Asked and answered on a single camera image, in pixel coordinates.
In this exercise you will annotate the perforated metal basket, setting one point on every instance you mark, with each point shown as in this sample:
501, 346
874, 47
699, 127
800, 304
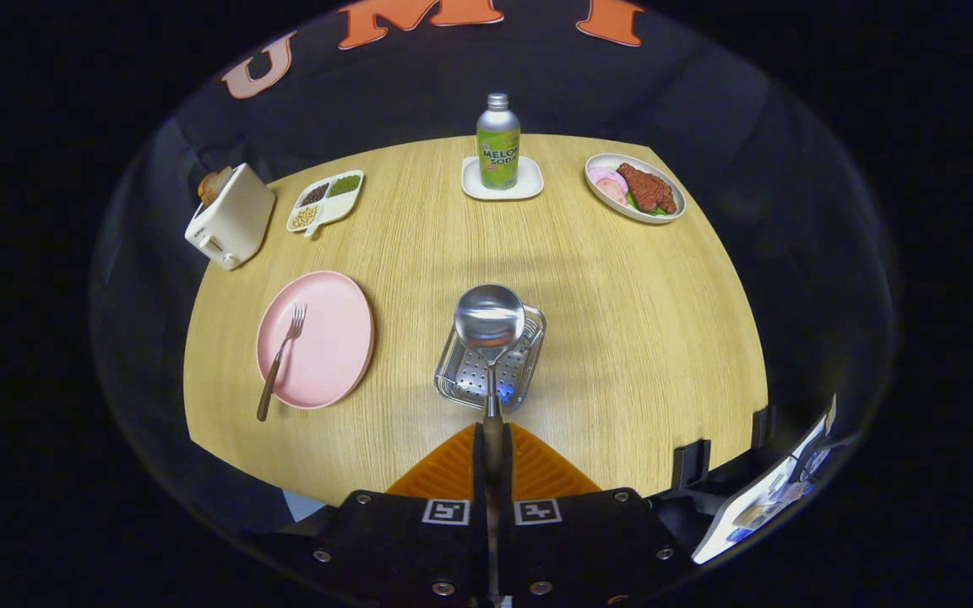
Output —
465, 380

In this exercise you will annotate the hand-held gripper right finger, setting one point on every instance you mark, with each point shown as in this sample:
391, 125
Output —
588, 549

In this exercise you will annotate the pink ham slices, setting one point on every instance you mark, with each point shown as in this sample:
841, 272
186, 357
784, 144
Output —
607, 181

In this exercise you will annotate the brown toast slice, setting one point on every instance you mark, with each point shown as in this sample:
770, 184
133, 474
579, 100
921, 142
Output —
214, 184

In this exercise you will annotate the green beans portion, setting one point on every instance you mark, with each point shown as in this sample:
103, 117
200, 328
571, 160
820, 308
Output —
346, 184

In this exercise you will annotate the white square coaster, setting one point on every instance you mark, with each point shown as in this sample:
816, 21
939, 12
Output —
533, 187

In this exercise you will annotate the brown meat cutlet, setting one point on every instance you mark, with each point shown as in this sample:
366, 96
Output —
647, 187

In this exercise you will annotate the green lettuce leaf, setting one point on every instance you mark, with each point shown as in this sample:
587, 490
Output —
634, 206

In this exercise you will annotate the yellow beans portion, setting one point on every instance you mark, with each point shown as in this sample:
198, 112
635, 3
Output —
304, 218

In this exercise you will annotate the pink round plate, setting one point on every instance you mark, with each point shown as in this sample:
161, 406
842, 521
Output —
330, 346

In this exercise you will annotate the black clamp bracket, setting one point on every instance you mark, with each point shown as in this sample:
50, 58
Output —
691, 463
763, 425

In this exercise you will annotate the white oval plate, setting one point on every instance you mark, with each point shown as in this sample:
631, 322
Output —
600, 196

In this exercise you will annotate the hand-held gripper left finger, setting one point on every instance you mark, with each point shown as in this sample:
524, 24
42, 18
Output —
402, 549

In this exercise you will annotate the dark red beans portion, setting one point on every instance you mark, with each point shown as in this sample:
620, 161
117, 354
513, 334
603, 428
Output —
314, 195

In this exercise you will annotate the printed paper sheet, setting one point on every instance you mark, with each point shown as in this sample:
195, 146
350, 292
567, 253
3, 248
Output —
757, 507

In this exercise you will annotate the white divided dish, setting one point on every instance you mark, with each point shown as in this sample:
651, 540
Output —
336, 207

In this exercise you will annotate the green soda bottle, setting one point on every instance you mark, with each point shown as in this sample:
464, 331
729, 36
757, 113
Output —
498, 152

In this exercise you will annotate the white toaster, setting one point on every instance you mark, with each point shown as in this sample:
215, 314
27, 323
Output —
233, 221

